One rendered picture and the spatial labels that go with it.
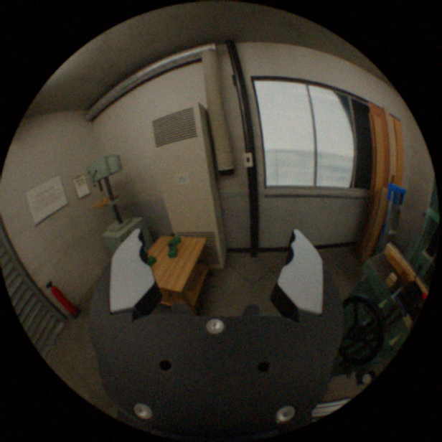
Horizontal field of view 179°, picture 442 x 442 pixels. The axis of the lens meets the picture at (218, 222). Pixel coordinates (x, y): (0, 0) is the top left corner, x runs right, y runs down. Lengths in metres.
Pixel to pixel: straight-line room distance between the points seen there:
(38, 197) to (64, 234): 0.65
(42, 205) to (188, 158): 1.98
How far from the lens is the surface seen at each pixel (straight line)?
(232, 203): 1.60
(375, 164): 2.14
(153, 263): 1.30
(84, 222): 2.48
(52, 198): 2.33
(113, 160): 1.61
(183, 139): 1.31
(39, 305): 2.45
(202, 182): 1.28
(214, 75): 1.56
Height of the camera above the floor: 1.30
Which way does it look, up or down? 27 degrees down
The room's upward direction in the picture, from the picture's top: 8 degrees counter-clockwise
